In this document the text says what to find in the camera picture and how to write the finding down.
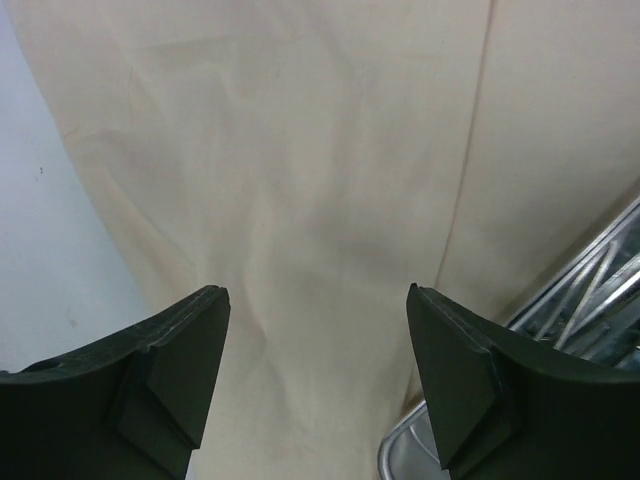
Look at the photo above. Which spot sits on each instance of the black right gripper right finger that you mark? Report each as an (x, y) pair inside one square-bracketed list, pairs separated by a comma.
[(503, 406)]

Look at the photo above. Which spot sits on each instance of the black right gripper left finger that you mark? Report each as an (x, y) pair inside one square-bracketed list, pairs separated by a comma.
[(132, 405)]

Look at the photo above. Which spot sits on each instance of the beige cloth wrap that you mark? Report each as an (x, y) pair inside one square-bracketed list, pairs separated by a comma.
[(317, 158)]

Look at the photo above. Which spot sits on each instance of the steel surgical scissors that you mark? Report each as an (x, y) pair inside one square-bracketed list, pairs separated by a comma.
[(592, 309)]

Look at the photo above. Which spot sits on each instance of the steel instrument tray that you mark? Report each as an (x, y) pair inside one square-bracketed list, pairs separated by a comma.
[(409, 450)]

